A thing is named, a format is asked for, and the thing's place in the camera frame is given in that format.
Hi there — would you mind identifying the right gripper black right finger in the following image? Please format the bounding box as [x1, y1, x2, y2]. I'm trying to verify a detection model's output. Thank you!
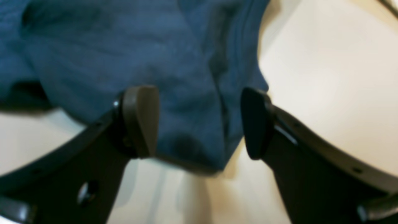
[241, 88, 398, 224]

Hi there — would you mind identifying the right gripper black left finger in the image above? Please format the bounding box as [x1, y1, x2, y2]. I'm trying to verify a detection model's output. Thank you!
[0, 86, 160, 224]

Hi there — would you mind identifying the dark blue t-shirt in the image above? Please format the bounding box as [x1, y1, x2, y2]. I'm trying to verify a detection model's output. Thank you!
[0, 0, 269, 173]

